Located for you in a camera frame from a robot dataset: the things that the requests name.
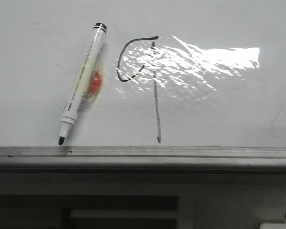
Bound white whiteboard marker pen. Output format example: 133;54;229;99
58;22;107;146

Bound white whiteboard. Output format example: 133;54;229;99
0;0;286;147

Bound white box bottom right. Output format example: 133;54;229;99
260;222;286;229

